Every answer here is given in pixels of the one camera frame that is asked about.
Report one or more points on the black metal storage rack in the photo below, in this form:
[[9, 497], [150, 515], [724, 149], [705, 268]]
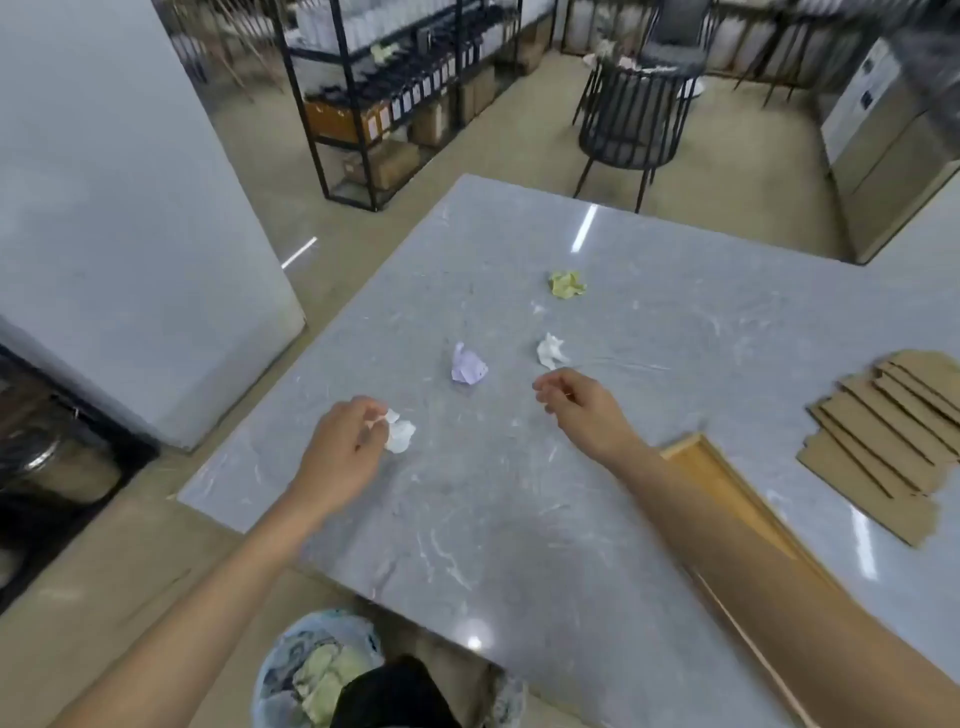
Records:
[[361, 142]]

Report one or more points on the purple paper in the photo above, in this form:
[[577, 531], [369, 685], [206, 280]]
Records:
[[469, 367]]

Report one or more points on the stack of brown cardboard sleeves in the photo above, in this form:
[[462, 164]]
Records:
[[862, 442]]

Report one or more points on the grey padded chair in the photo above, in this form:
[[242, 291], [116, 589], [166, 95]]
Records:
[[679, 26]]

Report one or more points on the row of black labelled bottles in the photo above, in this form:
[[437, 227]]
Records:
[[427, 82]]

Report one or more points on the person's right forearm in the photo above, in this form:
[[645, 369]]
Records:
[[750, 585]]

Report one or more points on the white paper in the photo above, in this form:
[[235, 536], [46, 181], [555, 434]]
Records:
[[551, 351], [401, 436]]

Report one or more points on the person's right hand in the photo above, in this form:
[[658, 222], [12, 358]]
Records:
[[589, 420]]

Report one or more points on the person's black shorts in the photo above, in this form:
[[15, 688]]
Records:
[[390, 697]]

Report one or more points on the wooden tray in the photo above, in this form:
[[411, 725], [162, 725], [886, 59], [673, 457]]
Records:
[[712, 469]]

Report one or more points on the lined trash bin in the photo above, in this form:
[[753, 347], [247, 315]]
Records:
[[289, 660]]

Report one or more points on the yellow paper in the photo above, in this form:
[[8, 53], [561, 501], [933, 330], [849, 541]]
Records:
[[567, 285]]

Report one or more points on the pile of yellowish waste paper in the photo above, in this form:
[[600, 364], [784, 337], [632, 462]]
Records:
[[322, 682]]

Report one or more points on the large steel pot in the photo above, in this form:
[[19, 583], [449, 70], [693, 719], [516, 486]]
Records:
[[30, 450]]

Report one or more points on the person's left forearm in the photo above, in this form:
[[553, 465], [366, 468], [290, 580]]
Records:
[[187, 637]]

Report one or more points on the orange cardboard box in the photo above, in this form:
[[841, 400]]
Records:
[[337, 120]]

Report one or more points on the grey marble table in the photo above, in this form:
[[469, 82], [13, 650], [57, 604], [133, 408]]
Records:
[[525, 525]]

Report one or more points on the row of white containers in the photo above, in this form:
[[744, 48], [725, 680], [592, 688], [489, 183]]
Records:
[[375, 19]]

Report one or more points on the black slatted chair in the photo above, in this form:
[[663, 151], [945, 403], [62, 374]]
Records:
[[637, 112]]

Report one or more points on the stainless steel cabinet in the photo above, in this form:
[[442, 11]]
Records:
[[900, 172]]

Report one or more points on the brown cardboard box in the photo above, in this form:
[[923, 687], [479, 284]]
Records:
[[386, 165], [429, 126], [477, 94]]

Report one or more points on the person's left hand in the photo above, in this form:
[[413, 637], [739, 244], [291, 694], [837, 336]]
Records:
[[337, 457]]

